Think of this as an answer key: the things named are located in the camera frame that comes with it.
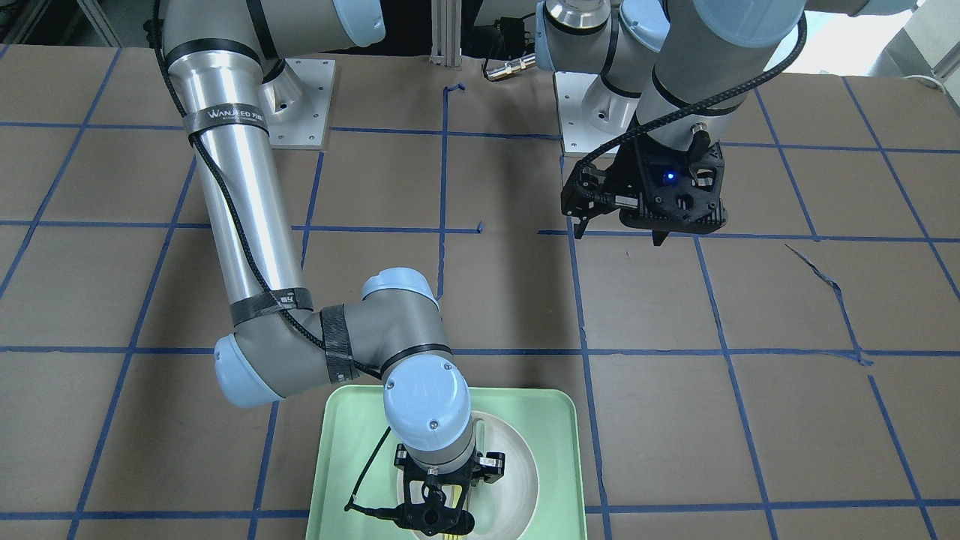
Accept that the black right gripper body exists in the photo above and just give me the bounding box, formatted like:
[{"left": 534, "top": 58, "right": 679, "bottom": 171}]
[{"left": 393, "top": 444, "right": 506, "bottom": 536}]

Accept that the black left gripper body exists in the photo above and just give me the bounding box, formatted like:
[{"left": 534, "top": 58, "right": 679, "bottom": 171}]
[{"left": 561, "top": 134, "right": 729, "bottom": 235}]

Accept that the yellow plastic fork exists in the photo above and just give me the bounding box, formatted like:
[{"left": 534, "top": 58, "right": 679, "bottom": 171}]
[{"left": 442, "top": 486, "right": 464, "bottom": 540}]

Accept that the white round plate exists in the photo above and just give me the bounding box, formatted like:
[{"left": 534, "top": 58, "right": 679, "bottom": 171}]
[{"left": 386, "top": 408, "right": 539, "bottom": 539}]

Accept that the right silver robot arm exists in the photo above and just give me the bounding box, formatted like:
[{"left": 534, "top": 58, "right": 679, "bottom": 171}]
[{"left": 151, "top": 1, "right": 506, "bottom": 536}]

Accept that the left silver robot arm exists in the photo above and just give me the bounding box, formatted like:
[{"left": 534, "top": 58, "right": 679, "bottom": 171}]
[{"left": 535, "top": 1, "right": 807, "bottom": 246}]

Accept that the light green tray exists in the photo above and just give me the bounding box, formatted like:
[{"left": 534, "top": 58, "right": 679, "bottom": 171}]
[{"left": 305, "top": 385, "right": 589, "bottom": 539}]

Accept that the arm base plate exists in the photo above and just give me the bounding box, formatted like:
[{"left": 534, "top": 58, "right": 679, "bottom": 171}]
[
  {"left": 260, "top": 58, "right": 336, "bottom": 151},
  {"left": 554, "top": 71, "right": 639, "bottom": 158}
]

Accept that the aluminium frame post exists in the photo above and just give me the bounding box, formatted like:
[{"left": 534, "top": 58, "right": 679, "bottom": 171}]
[{"left": 429, "top": 0, "right": 463, "bottom": 71}]

